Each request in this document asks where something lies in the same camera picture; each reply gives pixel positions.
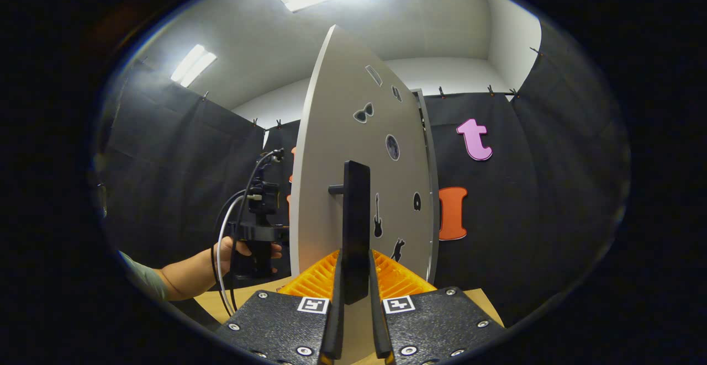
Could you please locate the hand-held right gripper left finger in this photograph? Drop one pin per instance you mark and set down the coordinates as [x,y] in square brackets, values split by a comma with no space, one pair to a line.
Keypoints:
[334,326]

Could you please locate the dark grey cabinet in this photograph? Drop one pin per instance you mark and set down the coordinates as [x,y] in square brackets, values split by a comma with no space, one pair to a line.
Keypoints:
[432,199]

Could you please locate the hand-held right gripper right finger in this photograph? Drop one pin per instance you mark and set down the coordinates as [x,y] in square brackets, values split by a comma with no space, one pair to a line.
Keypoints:
[378,326]

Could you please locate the black backdrop cloth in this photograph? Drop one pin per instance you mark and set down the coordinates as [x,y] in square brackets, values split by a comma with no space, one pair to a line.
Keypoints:
[177,177]

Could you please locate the beige cabinet door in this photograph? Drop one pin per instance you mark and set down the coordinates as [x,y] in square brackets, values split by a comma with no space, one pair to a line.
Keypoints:
[331,133]

